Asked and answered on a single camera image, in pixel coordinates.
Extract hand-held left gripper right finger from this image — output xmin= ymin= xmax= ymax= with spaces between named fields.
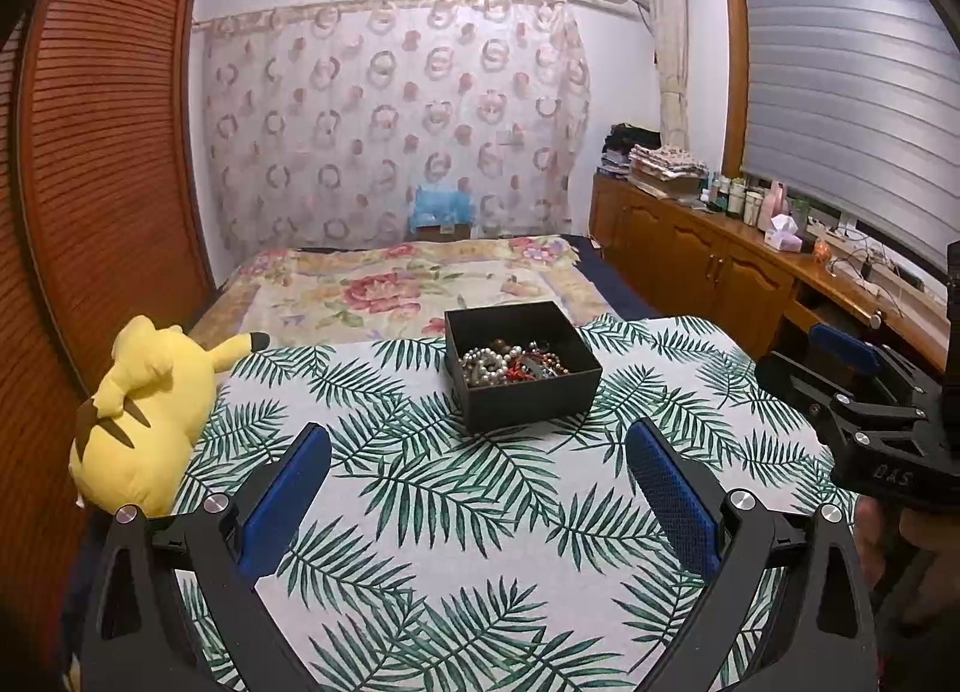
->
xmin=624 ymin=416 xmax=878 ymax=692

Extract dark blue bed sheet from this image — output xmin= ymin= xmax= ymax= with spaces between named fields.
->
xmin=559 ymin=234 xmax=662 ymax=323

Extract wooden louvre wardrobe door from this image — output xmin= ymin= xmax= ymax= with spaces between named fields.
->
xmin=0 ymin=0 xmax=218 ymax=588

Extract wooden window frame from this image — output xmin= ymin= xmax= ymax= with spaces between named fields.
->
xmin=720 ymin=0 xmax=752 ymax=185

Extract white pearl necklace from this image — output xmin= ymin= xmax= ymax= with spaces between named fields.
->
xmin=460 ymin=347 xmax=512 ymax=387

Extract black square box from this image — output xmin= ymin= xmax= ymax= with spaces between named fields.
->
xmin=444 ymin=300 xmax=604 ymax=436

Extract person's right hand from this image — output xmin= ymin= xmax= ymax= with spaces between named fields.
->
xmin=856 ymin=498 xmax=947 ymax=614

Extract row of cosmetic bottles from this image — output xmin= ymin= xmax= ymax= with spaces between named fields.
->
xmin=701 ymin=171 xmax=790 ymax=233

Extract person's dark clothing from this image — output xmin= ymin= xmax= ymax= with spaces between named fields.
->
xmin=870 ymin=549 xmax=960 ymax=692

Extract ring pattern sheer curtain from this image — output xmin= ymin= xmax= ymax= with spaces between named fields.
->
xmin=191 ymin=0 xmax=593 ymax=267

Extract pile of dark clothes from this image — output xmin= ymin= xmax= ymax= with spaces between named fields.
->
xmin=600 ymin=124 xmax=662 ymax=180

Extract white power strip with cables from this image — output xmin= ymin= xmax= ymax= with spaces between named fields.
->
xmin=825 ymin=227 xmax=947 ymax=305

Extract green leaf print cloth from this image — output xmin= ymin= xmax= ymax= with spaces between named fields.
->
xmin=169 ymin=315 xmax=860 ymax=692

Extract light blue bag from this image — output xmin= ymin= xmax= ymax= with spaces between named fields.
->
xmin=409 ymin=183 xmax=478 ymax=228

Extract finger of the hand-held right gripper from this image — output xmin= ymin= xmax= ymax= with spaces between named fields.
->
xmin=756 ymin=352 xmax=852 ymax=449
xmin=808 ymin=323 xmax=942 ymax=397

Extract yellow plush toy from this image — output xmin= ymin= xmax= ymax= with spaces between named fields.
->
xmin=69 ymin=315 xmax=271 ymax=519

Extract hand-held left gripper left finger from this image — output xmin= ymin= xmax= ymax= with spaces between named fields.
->
xmin=79 ymin=422 xmax=332 ymax=692

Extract grey window blind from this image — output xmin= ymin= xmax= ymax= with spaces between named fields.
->
xmin=739 ymin=0 xmax=960 ymax=275

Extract pink tissue box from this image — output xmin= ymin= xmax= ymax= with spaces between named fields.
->
xmin=763 ymin=212 xmax=805 ymax=254

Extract wooden sideboard cabinet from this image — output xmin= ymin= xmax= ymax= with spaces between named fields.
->
xmin=589 ymin=171 xmax=950 ymax=375

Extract beige tied curtain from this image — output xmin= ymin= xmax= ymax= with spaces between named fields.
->
xmin=642 ymin=0 xmax=692 ymax=155

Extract floral bed blanket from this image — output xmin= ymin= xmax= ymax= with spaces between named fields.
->
xmin=187 ymin=234 xmax=625 ymax=350

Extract stack of folded patterned cloths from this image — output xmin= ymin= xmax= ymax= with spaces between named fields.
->
xmin=626 ymin=143 xmax=710 ymax=203

